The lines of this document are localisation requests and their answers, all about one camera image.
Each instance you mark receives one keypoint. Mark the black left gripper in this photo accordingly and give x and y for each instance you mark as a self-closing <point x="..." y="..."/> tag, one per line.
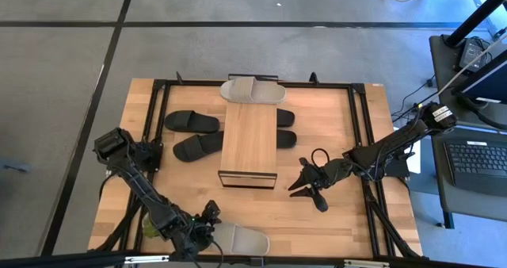
<point x="194" y="234"/>

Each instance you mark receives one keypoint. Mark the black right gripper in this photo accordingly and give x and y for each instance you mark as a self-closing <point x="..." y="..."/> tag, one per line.
<point x="330" y="173"/>

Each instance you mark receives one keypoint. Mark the grey slide sandal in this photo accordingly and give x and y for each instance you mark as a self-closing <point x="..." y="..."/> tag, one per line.
<point x="253" y="90"/>
<point x="245" y="240"/>

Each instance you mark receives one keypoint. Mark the black slide sandal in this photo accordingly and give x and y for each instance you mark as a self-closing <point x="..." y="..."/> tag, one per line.
<point x="190" y="121"/>
<point x="194" y="147"/>
<point x="286" y="118"/>
<point x="287" y="139"/>

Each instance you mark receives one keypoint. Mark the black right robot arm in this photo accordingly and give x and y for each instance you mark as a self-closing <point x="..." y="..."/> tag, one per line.
<point x="396" y="139"/>

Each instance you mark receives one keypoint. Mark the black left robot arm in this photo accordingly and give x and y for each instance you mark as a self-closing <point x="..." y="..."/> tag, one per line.
<point x="138" y="184"/>

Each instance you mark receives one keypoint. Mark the wooden shelf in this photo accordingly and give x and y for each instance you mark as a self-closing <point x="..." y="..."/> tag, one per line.
<point x="247" y="141"/>

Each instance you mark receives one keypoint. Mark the small grey clamp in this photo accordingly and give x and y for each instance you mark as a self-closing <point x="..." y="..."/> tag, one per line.
<point x="257" y="261"/>

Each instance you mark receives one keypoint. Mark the small potted green plant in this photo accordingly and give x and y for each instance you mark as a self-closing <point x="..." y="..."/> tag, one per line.
<point x="148" y="229"/>

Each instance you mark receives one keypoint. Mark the white paper sheet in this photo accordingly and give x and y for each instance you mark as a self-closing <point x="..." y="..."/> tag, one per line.
<point x="414" y="163"/>

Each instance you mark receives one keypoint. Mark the black desk leg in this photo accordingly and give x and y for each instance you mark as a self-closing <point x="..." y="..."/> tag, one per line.
<point x="447" y="220"/>

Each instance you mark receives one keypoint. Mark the dark grey side desk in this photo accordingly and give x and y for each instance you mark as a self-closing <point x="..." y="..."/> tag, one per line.
<point x="475" y="208"/>
<point x="443" y="73"/>

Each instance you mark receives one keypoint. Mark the black keyboard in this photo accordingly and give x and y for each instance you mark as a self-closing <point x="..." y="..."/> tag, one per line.
<point x="479" y="161"/>

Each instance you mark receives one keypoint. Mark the dark computer monitor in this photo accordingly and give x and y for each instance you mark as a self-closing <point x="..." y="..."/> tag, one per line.
<point x="491" y="81"/>

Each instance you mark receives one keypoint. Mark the black power adapter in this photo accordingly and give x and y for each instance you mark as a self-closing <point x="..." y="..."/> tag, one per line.
<point x="471" y="52"/>

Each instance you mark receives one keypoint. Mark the black slanted pole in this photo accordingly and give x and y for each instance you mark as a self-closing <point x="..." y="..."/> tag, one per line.
<point x="475" y="16"/>

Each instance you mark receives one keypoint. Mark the black camera rig beam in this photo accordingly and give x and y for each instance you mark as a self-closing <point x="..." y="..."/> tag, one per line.
<point x="297" y="262"/>

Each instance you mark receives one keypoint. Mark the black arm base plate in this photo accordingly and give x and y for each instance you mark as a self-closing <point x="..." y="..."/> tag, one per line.
<point x="152" y="165"/>
<point x="398" y="172"/>

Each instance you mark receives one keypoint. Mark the silver metal bracket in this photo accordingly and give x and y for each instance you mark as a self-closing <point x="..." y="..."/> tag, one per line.
<point x="146" y="259"/>
<point x="366" y="264"/>

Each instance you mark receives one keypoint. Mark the black aluminium table frame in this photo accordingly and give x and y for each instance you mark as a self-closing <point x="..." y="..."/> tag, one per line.
<point x="198" y="84"/>

